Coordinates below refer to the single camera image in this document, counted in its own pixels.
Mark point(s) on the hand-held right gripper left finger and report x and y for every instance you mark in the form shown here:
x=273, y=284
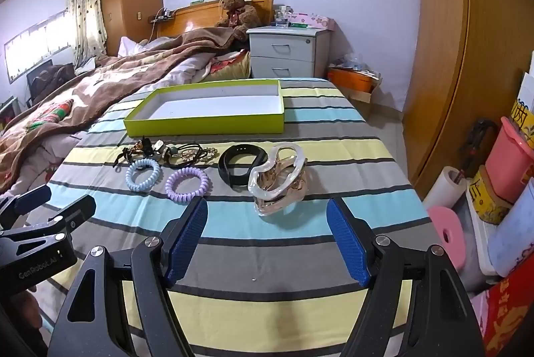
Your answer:
x=185, y=244

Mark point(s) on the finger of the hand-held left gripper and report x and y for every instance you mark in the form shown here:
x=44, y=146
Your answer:
x=31, y=199
x=77, y=210

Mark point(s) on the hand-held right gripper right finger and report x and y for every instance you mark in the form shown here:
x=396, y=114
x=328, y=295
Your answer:
x=346, y=240

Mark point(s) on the rose gold hair claw clip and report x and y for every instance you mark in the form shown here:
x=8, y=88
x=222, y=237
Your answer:
x=275, y=207

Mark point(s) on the black wristband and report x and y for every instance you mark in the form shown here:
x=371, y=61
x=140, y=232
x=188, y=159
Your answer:
x=227, y=173

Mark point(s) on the clear hair claw clip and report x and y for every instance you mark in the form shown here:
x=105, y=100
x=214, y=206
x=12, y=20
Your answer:
x=300, y=163

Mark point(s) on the green cardboard box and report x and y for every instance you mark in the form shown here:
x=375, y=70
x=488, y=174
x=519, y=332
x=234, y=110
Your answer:
x=208, y=123

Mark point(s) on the striped bed sheet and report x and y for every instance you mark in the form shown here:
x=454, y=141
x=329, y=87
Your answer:
x=258, y=240

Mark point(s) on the pink stool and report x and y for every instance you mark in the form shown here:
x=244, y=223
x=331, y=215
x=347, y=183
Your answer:
x=442, y=223

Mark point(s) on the white paper roll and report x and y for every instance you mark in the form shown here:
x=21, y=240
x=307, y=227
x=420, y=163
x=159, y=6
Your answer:
x=442, y=186

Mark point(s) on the dark chair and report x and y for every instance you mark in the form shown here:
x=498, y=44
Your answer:
x=46, y=79

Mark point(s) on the brown blanket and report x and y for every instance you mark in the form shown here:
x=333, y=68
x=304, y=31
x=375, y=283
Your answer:
x=104, y=90

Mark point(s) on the window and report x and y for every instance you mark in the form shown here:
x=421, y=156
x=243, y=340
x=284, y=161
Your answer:
x=37, y=44

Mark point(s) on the orange box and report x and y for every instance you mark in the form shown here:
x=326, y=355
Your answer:
x=348, y=82

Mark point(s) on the black red tool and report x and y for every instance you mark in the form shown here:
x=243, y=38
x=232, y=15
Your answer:
x=475, y=140

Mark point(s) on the white plastic bag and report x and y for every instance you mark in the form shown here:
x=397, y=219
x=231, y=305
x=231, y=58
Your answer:
x=515, y=232

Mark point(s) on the white pillow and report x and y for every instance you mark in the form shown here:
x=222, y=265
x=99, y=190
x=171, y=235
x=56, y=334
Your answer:
x=133, y=46

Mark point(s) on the clear plastic bag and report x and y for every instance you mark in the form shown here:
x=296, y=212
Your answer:
x=354, y=63

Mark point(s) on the pink bucket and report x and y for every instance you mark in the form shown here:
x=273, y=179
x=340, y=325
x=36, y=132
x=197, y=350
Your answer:
x=507, y=161

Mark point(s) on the red box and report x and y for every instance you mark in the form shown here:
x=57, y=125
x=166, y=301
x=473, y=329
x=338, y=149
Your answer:
x=509, y=319

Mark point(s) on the yellow pillow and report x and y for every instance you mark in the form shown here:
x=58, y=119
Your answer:
x=233, y=67

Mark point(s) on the patterned curtain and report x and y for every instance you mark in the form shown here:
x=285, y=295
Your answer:
x=85, y=19

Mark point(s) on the grey nightstand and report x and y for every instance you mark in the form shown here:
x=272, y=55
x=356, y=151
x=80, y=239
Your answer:
x=288, y=48

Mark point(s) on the wooden wardrobe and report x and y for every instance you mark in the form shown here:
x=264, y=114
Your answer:
x=459, y=69

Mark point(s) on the power strip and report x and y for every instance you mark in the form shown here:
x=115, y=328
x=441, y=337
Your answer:
x=162, y=16

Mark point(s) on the pink tissue box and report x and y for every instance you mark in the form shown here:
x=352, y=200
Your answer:
x=317, y=22

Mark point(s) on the wooden headboard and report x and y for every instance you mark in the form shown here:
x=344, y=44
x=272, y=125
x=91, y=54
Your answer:
x=196, y=17

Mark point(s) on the clear plastic container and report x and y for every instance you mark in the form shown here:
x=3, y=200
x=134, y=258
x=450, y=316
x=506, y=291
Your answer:
x=283, y=17

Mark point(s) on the brown teddy bear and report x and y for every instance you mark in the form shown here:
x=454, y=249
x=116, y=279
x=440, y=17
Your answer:
x=237, y=13

